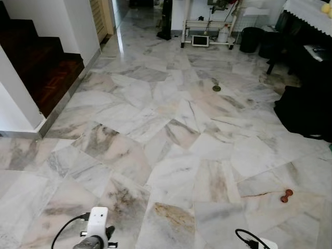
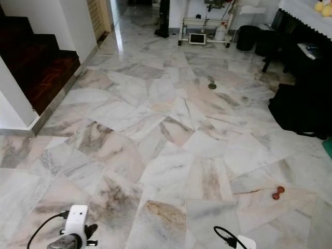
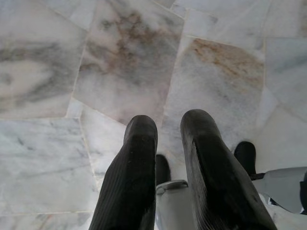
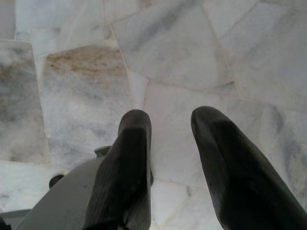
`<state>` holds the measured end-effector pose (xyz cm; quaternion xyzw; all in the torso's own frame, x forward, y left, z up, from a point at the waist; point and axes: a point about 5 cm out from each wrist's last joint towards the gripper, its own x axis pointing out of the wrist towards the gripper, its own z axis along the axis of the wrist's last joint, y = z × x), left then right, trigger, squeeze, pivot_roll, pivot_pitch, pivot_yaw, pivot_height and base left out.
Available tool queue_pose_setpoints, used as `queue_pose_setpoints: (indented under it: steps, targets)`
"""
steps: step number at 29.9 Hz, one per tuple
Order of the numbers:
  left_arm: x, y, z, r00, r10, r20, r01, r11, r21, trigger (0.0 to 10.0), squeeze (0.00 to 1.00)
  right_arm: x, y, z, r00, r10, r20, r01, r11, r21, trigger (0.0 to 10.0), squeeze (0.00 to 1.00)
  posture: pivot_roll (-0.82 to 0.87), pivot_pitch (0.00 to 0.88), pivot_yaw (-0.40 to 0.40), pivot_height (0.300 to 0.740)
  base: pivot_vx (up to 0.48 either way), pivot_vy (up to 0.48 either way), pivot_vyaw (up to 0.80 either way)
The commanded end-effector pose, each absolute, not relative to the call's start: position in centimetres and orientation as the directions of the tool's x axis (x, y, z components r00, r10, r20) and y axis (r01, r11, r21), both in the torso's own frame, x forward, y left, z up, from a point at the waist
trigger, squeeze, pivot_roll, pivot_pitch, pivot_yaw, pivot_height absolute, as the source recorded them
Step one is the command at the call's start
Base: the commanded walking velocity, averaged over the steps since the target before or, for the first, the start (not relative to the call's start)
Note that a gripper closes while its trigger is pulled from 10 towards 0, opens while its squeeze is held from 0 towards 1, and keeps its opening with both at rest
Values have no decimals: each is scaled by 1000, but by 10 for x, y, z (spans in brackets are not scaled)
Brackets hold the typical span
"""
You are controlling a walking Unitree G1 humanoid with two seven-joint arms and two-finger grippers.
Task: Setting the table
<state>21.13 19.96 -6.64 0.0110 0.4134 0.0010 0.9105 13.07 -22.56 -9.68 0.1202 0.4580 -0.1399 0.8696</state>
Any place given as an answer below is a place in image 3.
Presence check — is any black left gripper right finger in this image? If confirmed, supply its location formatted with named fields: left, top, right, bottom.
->
left=179, top=109, right=279, bottom=230

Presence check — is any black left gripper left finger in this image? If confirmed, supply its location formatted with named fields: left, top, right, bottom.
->
left=88, top=115, right=159, bottom=230

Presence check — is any black robot foot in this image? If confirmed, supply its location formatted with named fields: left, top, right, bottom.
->
left=155, top=154, right=172, bottom=186
left=234, top=141, right=257, bottom=179

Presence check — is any grey robot leg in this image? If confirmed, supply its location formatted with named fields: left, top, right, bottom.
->
left=250, top=167, right=307, bottom=214

